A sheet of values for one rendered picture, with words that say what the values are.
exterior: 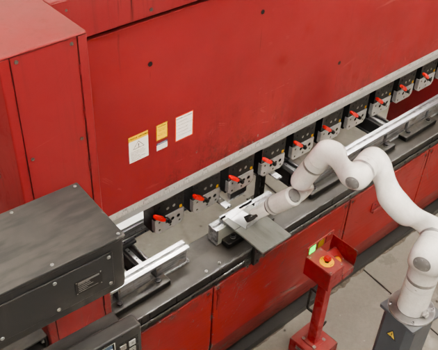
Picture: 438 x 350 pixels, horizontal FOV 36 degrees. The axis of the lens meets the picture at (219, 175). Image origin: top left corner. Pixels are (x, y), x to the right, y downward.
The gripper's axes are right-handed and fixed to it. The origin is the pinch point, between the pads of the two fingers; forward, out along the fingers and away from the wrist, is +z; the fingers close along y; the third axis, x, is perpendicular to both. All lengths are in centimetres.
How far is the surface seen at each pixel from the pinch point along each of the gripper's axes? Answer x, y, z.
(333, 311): 85, -63, 68
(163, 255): -7.3, 38.8, 19.0
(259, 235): 9.6, 2.4, 0.6
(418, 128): 21, -140, 4
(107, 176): -47, 67, -30
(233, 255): 11.6, 10.6, 15.2
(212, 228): -4.4, 10.8, 16.6
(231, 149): -30.3, 7.0, -21.9
